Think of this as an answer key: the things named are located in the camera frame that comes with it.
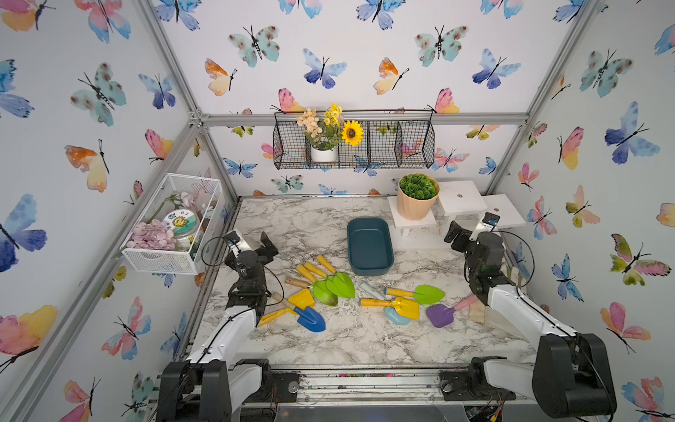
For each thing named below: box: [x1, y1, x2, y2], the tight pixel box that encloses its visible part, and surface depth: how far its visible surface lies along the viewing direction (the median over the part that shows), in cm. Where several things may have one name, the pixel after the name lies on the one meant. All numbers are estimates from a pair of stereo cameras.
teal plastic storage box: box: [346, 217, 394, 277], surface depth 104 cm
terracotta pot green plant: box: [397, 172, 441, 221], surface depth 87 cm
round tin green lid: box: [163, 209, 199, 237], surface depth 67 cm
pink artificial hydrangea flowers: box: [125, 218, 177, 251], surface depth 61 cm
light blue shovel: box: [360, 281, 413, 326], surface depth 88 cm
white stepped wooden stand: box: [387, 180, 527, 237], surface depth 93 cm
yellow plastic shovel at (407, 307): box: [360, 297, 421, 321], surface depth 90 cm
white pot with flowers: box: [296, 103, 364, 163], surface depth 85 cm
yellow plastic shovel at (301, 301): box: [258, 289, 316, 327], surface depth 91 cm
